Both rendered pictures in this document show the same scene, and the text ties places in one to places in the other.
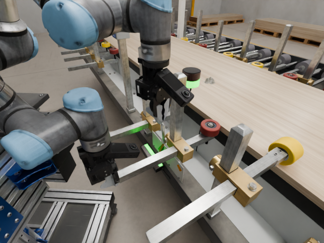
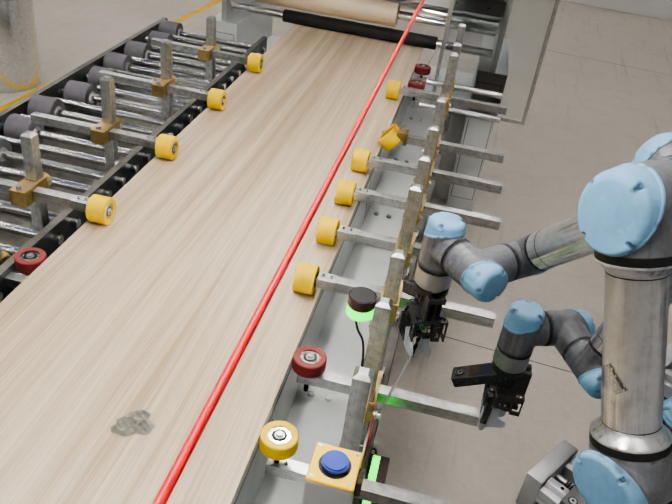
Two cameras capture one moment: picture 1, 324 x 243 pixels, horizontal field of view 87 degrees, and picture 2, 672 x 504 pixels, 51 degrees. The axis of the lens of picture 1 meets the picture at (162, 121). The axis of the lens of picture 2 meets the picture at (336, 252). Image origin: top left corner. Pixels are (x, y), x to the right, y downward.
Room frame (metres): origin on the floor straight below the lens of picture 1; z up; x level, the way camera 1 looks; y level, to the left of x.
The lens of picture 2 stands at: (1.49, 0.60, 2.03)
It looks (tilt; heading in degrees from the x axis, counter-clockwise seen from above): 34 degrees down; 219
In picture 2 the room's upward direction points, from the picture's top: 8 degrees clockwise
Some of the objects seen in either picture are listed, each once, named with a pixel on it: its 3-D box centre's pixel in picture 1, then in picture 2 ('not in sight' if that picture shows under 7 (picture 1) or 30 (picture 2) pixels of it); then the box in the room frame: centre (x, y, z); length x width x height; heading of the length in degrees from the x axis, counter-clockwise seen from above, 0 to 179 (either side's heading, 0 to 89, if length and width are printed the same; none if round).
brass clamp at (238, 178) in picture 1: (232, 177); (390, 300); (0.27, -0.19, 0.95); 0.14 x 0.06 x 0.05; 31
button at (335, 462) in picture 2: not in sight; (335, 463); (0.95, 0.21, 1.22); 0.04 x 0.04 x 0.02
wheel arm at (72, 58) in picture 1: (87, 56); not in sight; (1.74, 0.74, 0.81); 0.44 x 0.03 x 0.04; 121
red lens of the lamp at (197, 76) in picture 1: (191, 74); (362, 299); (0.53, -0.09, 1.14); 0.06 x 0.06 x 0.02
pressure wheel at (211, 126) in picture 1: (208, 133); (308, 372); (0.55, -0.20, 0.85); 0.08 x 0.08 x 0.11
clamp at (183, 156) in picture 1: (178, 145); (365, 395); (0.49, -0.07, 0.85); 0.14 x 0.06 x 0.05; 31
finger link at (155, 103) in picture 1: (156, 103); not in sight; (0.43, 0.02, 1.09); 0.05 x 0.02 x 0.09; 141
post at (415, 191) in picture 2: not in sight; (401, 259); (0.08, -0.31, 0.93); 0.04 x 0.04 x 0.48; 31
